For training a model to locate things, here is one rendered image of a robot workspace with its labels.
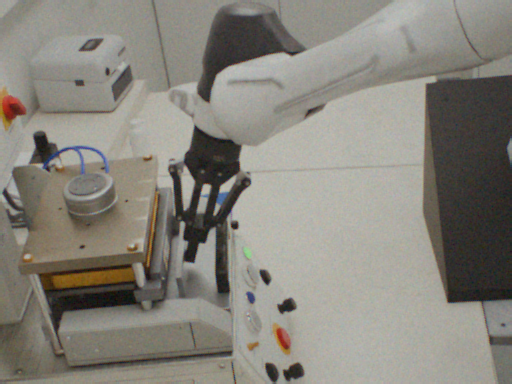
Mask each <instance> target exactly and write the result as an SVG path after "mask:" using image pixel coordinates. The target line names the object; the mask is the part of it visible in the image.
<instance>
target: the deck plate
mask: <svg viewBox="0 0 512 384"><path fill-rule="evenodd" d="M232 253H233V322H232V323H233V328H234V350H233V351H224V352H213V353H203V354H192V355H181V356H170V357H159V358H149V359H138V360H128V361H117V362H110V363H106V364H96V365H85V366H75V367H70V366H69V364H68V361H67V358H66V354H63V355H56V354H55V353H54V351H53V348H54V343H53V341H52V340H45V337H44V335H43V332H42V329H41V323H42V320H43V316H42V313H41V311H40V308H39V305H38V302H37V300H36V297H35V294H34V291H33V289H32V291H31V294H30V297H29V300H28V304H27V307H26V310H25V313H24V316H23V319H22V322H19V323H9V324H0V383H7V382H18V381H28V380H39V379H50V378H61V377H72V376H83V375H94V374H104V373H115V372H126V371H136V370H147V369H158V368H168V366H180V365H191V364H202V363H212V362H223V361H234V360H236V330H235V268H234V229H233V228H232Z"/></svg>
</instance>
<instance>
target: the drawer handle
mask: <svg viewBox="0 0 512 384"><path fill-rule="evenodd" d="M229 239H230V231H229V224H228V221H227V219H226V221H225V223H224V224H223V226H222V227H220V228H219V227H216V252H215V277H216V284H217V290H218V293H229V292H231V287H230V281H229Z"/></svg>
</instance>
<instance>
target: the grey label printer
mask: <svg viewBox="0 0 512 384"><path fill-rule="evenodd" d="M29 70H30V75H31V78H32V82H33V86H34V89H35V92H36V95H37V98H38V102H39V105H40V108H41V110H42V111H45V112H71V111H111V110H113V109H114V108H115V107H116V106H117V104H118V103H119V102H120V101H121V99H122V98H123V97H124V95H125V94H126V93H127V91H128V90H129V89H130V87H131V86H132V85H133V83H134V79H133V75H132V70H131V65H130V60H129V56H128V52H127V48H126V45H125V41H124V39H123V38H122V37H120V36H117V35H95V36H72V37H59V38H55V39H53V40H52V41H51V42H50V43H48V44H47V45H46V46H45V47H44V48H43V49H42V50H41V51H40V52H39V53H38V54H37V55H36V56H35V57H34V58H33V59H32V60H31V62H30V64H29Z"/></svg>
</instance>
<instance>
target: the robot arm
mask: <svg viewBox="0 0 512 384"><path fill-rule="evenodd" d="M511 54H512V0H394V1H392V2H391V3H389V4H388V5H387V6H385V7H384V8H382V9H381V10H379V11H378V12H376V13H375V15H373V16H372V17H370V18H369V19H367V20H366V21H365V22H363V23H362V24H360V25H358V26H357V27H355V28H353V29H352V30H350V31H349V32H347V33H345V34H344V35H342V36H340V37H339V38H336V39H334V40H332V41H329V42H327V43H324V44H322V45H320V46H317V47H315V48H312V49H310V50H308V49H307V48H306V47H304V46H302V45H301V44H300V43H299V42H298V41H296V40H295V39H294V38H293V37H292V36H291V35H290V34H289V33H288V31H287V30H286V29H285V28H284V26H283V25H282V24H281V22H280V20H279V18H278V16H277V14H276V12H275V10H274V9H273V8H271V7H268V6H266V4H264V3H262V2H258V1H244V0H242V1H235V2H232V3H229V5H226V6H224V7H221V8H220V9H219V10H218V12H217V14H216V15H215V17H214V20H213V22H212V25H211V29H210V32H209V36H208V40H207V44H206V48H205V51H204V55H203V59H202V64H203V73H202V77H201V79H200V81H198V82H191V83H186V84H182V85H178V86H176V87H173V88H169V90H168V95H167V97H168V100H169V101H171V102H172V103H174V104H175V105H176V106H178V107H179V108H180V109H181V110H183V112H184V113H185V114H187V115H188V116H190V117H191V118H192V121H193V123H194V124H195V125H194V130H193V135H192V140H191V144H190V148H189V150H188V151H187V152H186V153H185V156H184V158H181V159H178V160H176V159H174V158H172V159H170V160H169V167H167V171H169V173H170V175H171V177H172V179H173V185H174V198H175V211H176V219H177V220H178V221H184V222H185V223H186V224H185V228H184V233H183V238H184V240H186V241H188V247H187V251H186V262H187V263H192V264H195V261H196V257H197V253H198V248H199V243H206V242H207V238H208V234H209V231H210V230H211V227H213V226H216V227H219V228H220V227H222V226H223V224H224V223H225V221H226V219H227V217H228V216H229V214H230V212H231V210H232V209H233V207H234V205H235V204H236V202H237V200H238V198H239V197H240V195H241V193H242V192H243V191H244V190H245V189H247V188H248V187H249V186H250V185H251V173H250V172H245V171H243V170H242V169H241V167H240V161H239V159H240V155H241V151H242V147H243V145H245V146H251V147H256V146H258V145H260V144H262V143H264V142H266V141H267V140H268V139H270V138H271V137H273V136H275V135H277V134H279V133H281V132H283V131H285V130H287V129H289V128H291V127H293V126H295V125H297V124H299V123H301V122H303V121H304V120H306V119H308V118H310V117H312V116H314V115H316V113H318V112H320V111H321V110H323V109H324V107H325V106H326V104H327V103H328V102H330V101H333V100H335V99H338V98H341V97H344V96H346V95H349V94H352V93H354V92H357V91H360V90H363V89H367V88H372V87H377V86H382V85H387V84H392V83H397V82H402V81H408V80H413V79H419V78H425V77H431V76H436V75H442V74H447V73H453V72H458V71H464V70H469V69H473V68H476V67H479V66H482V65H485V64H489V63H492V62H493V61H498V60H500V59H502V58H504V57H507V56H509V55H511ZM185 166H186V167H187V168H188V170H189V172H190V174H191V176H192V178H193V179H194V180H195V182H194V187H193V191H192V196H191V200H190V204H189V209H188V211H187V210H185V209H184V196H183V181H182V174H183V173H184V167H185ZM235 175H236V176H235ZM234 176H235V182H234V183H233V185H232V187H231V189H230V190H229V192H228V194H227V196H226V198H225V199H224V201H223V203H222V205H221V206H220V208H219V210H218V212H217V213H216V215H214V211H215V207H216V203H217V199H218V195H219V192H220V188H221V185H223V184H225V183H226V182H227V181H229V180H230V179H231V178H233V177H234ZM206 184H208V185H211V187H210V191H209V196H208V200H207V204H206V209H205V213H204V219H203V218H201V217H196V215H197V210H198V206H199V202H200V198H201V193H202V190H203V186H204V185H206Z"/></svg>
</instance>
